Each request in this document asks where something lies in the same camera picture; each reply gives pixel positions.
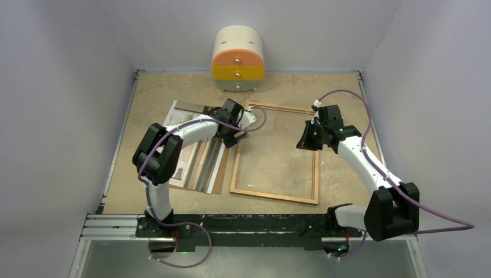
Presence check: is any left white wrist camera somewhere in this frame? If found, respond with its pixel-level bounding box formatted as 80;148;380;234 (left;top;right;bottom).
237;110;257;129

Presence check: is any aluminium rail frame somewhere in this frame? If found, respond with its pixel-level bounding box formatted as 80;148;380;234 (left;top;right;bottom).
79;72;420;277

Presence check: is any plant photo print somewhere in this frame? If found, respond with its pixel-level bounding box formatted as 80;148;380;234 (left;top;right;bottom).
164;100;228;195

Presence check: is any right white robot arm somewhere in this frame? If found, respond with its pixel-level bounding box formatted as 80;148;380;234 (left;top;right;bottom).
296;103;420;242

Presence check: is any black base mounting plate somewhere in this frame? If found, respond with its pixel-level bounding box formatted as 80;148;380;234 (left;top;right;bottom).
135;213;362;252

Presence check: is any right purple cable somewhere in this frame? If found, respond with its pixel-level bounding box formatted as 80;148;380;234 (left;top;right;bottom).
313;89;475;262

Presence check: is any brown backing board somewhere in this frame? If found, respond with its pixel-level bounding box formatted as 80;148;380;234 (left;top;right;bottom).
170;141;228;194

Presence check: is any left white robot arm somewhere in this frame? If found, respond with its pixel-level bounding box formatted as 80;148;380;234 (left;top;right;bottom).
132;99;257;237

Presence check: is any wooden picture frame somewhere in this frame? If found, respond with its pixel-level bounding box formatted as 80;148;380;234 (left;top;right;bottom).
229;101;321;206

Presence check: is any round drawer cabinet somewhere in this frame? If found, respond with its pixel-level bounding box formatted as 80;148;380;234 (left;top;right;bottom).
211;25;265;92

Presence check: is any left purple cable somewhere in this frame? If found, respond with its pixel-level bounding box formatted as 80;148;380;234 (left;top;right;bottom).
137;106;268;269

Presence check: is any purple cable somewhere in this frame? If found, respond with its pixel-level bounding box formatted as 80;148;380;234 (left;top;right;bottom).
137;106;268;269
313;89;475;262

